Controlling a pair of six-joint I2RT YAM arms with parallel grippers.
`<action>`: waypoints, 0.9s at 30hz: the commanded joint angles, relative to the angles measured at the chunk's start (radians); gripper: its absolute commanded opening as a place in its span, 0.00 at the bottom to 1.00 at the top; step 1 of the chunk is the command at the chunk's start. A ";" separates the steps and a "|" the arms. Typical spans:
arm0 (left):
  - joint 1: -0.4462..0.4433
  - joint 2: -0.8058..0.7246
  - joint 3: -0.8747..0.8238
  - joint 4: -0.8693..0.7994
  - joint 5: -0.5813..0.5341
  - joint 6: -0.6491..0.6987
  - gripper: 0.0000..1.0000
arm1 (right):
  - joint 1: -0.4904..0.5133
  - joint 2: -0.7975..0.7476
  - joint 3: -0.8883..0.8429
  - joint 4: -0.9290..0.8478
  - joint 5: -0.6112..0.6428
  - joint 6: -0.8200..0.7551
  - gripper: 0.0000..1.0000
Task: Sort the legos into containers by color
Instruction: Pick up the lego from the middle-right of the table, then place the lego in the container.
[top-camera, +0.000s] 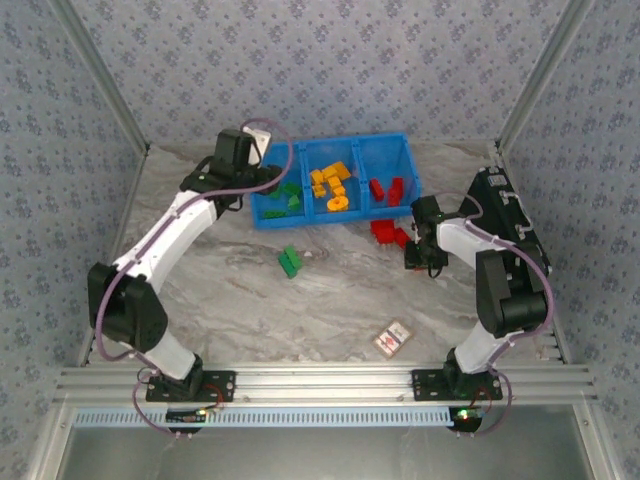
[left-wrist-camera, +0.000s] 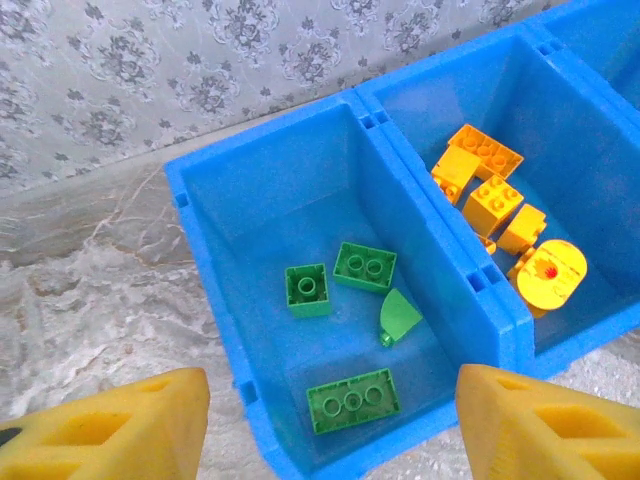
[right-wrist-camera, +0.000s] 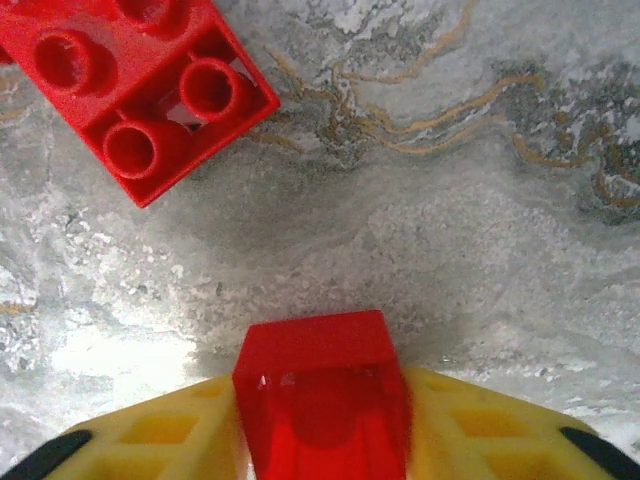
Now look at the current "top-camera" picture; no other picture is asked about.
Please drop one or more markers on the small red white card box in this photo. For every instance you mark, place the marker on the small red white card box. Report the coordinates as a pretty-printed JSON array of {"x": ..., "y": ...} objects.
[{"x": 392, "y": 339}]

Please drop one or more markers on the small circuit board green light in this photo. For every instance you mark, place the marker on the small circuit board green light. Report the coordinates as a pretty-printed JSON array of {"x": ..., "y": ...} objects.
[
  {"x": 465, "y": 415},
  {"x": 185, "y": 416}
]

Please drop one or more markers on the aluminium frame post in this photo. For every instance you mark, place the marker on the aluminium frame post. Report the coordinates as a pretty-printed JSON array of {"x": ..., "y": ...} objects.
[
  {"x": 536, "y": 80},
  {"x": 109, "y": 80}
]

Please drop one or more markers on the round yellow lego flame print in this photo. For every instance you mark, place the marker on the round yellow lego flame print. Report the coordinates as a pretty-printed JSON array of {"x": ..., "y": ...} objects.
[{"x": 338, "y": 203}]

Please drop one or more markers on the yellow two-by-two lego brick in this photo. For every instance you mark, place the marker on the yellow two-by-two lego brick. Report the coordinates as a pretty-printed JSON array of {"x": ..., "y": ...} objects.
[
  {"x": 316, "y": 176},
  {"x": 334, "y": 183},
  {"x": 339, "y": 192}
]

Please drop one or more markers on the grey metal sheet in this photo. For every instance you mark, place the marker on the grey metal sheet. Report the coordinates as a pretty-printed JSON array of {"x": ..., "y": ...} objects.
[{"x": 320, "y": 455}]

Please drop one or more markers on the blue three-compartment bin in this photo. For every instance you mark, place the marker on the blue three-compartment bin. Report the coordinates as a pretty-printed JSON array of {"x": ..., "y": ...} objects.
[{"x": 385, "y": 150}]

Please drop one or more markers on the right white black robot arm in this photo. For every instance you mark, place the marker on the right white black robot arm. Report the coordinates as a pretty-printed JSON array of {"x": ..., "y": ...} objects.
[{"x": 465, "y": 235}]

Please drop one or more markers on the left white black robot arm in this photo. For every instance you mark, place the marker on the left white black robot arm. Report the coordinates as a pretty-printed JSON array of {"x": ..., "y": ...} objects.
[{"x": 165, "y": 235}]

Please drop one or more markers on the yellow two-by-four lego brick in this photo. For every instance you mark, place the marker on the yellow two-by-four lego brick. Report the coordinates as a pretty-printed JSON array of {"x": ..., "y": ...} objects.
[
  {"x": 336, "y": 170},
  {"x": 318, "y": 190}
]

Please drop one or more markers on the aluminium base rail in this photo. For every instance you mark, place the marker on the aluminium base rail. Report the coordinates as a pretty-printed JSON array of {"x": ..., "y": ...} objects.
[{"x": 320, "y": 382}]

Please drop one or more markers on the green sloped lego brick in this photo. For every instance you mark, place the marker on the green sloped lego brick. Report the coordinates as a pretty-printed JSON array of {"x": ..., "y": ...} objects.
[{"x": 294, "y": 203}]

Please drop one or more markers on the black panel with white latches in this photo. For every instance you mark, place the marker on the black panel with white latches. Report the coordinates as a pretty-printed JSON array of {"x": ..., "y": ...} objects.
[{"x": 495, "y": 200}]

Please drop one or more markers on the green lego plate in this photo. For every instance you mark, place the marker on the green lego plate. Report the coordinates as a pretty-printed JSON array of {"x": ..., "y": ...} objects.
[{"x": 275, "y": 214}]

